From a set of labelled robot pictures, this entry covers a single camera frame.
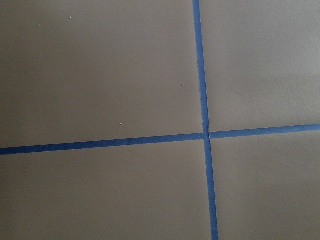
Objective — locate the blue tape strip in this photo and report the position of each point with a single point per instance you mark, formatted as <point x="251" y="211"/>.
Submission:
<point x="100" y="144"/>
<point x="200" y="50"/>

